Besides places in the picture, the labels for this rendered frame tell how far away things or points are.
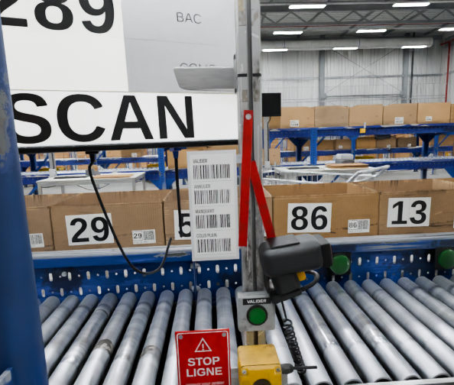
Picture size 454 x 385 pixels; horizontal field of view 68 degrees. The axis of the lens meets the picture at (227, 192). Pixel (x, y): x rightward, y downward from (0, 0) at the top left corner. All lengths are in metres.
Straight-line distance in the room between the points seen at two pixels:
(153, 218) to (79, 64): 0.70
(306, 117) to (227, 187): 5.37
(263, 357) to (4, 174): 0.55
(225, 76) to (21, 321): 0.57
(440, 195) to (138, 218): 1.10
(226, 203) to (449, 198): 1.05
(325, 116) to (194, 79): 5.40
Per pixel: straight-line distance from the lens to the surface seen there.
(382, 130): 6.36
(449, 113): 7.03
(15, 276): 0.22
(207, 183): 0.59
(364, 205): 1.34
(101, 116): 0.65
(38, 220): 1.36
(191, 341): 0.69
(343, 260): 1.28
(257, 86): 0.60
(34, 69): 0.67
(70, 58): 0.67
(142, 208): 1.24
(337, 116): 6.10
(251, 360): 0.67
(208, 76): 0.69
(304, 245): 0.58
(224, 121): 0.70
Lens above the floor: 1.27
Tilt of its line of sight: 9 degrees down
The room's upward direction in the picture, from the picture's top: 2 degrees counter-clockwise
